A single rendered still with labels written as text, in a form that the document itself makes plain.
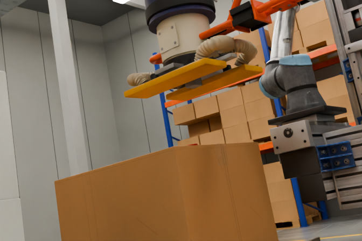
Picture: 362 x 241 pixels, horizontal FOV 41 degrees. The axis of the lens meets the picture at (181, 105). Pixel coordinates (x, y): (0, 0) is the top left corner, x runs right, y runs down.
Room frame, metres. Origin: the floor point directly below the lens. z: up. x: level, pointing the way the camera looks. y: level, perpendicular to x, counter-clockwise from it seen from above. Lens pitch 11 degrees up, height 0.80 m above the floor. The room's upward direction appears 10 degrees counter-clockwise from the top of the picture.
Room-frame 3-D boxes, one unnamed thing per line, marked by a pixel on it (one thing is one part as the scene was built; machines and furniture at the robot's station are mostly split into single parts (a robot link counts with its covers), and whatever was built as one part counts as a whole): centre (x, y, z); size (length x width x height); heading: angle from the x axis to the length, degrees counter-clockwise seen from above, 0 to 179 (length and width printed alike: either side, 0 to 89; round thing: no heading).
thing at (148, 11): (1.48, -0.05, 1.39); 0.23 x 0.23 x 0.04
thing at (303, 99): (1.80, -0.46, 1.09); 0.15 x 0.15 x 0.10
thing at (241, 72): (1.55, -0.11, 1.17); 0.34 x 0.10 x 0.05; 49
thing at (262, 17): (1.32, -0.24, 1.28); 0.10 x 0.08 x 0.06; 139
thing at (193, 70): (1.41, 0.01, 1.17); 0.34 x 0.10 x 0.05; 49
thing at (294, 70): (1.80, -0.46, 1.20); 0.13 x 0.12 x 0.14; 23
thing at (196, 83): (1.48, -0.05, 1.17); 0.04 x 0.04 x 0.05; 49
